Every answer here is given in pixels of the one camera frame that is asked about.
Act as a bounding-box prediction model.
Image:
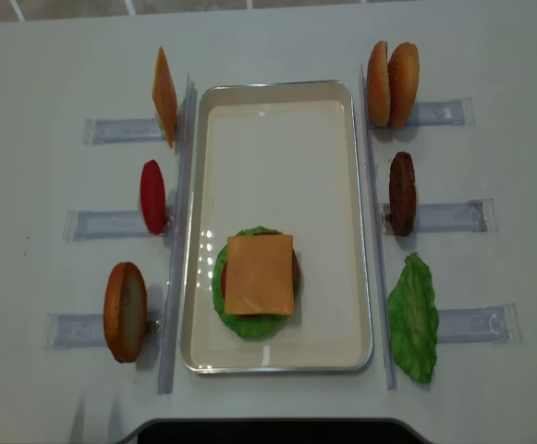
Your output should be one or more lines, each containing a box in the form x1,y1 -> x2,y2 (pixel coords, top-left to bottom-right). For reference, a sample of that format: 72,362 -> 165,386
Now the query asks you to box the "orange cheese slice on burger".
225,234 -> 294,315

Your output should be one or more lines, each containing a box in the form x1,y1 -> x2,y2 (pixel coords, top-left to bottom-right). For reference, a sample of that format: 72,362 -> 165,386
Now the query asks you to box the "red tomato slice on burger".
221,262 -> 227,299

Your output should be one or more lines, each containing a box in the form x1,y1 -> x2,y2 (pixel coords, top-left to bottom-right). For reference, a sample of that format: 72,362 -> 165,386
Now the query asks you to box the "green lettuce leaf on burger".
211,227 -> 299,340

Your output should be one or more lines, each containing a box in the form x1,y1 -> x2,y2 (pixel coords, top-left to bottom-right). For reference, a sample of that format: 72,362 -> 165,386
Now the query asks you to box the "upright red tomato slice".
140,160 -> 166,235

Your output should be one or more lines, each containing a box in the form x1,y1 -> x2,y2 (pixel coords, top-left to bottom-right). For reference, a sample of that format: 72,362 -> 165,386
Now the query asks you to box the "upright brown meat patty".
388,152 -> 417,237

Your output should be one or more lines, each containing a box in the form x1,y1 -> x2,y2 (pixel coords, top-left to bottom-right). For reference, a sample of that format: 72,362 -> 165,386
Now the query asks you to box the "upright orange cheese slice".
152,47 -> 178,147

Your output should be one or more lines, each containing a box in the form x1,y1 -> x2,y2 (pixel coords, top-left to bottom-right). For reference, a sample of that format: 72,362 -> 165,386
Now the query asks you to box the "upright green lettuce leaf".
387,253 -> 439,384

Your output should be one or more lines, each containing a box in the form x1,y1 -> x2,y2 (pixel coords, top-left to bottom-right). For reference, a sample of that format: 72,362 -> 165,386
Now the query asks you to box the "clear holder for tomato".
63,210 -> 153,241

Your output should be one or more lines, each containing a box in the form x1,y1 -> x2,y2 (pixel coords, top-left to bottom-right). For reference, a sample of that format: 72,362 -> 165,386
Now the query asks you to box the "clear holder for cheese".
82,118 -> 165,145

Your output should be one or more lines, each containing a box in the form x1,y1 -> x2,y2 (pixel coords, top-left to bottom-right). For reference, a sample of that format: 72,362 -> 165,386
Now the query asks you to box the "clear holder for lettuce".
438,303 -> 521,344

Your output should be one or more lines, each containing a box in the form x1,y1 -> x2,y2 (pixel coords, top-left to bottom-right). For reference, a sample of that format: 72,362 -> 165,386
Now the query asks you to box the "white rectangular metal tray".
180,80 -> 372,374

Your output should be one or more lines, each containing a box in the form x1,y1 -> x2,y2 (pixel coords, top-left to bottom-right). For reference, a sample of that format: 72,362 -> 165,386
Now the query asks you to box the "upright sesame bun half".
387,43 -> 420,129

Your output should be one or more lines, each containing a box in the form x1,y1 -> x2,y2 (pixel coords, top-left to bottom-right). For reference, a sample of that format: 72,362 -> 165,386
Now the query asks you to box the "clear holder for patty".
379,198 -> 499,235

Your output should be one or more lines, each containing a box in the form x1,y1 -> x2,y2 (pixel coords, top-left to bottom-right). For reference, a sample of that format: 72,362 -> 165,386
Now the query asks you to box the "clear holder for buns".
370,95 -> 476,130

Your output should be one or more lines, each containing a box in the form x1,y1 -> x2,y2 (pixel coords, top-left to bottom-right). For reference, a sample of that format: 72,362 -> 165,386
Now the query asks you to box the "black base at bottom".
138,419 -> 422,443

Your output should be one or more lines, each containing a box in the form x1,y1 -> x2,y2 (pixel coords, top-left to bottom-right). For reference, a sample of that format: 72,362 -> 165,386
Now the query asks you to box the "clear holder for left bun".
42,312 -> 162,351

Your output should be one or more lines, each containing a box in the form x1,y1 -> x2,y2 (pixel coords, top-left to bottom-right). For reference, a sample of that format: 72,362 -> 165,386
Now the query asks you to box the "clear long rail left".
157,75 -> 197,395

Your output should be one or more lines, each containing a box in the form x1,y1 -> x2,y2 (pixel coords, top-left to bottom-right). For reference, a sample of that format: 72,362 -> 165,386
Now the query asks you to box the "clear long rail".
157,75 -> 197,395
360,63 -> 397,390

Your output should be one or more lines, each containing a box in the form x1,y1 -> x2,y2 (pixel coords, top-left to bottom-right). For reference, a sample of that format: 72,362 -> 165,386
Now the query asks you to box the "clear long rail right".
360,63 -> 397,390

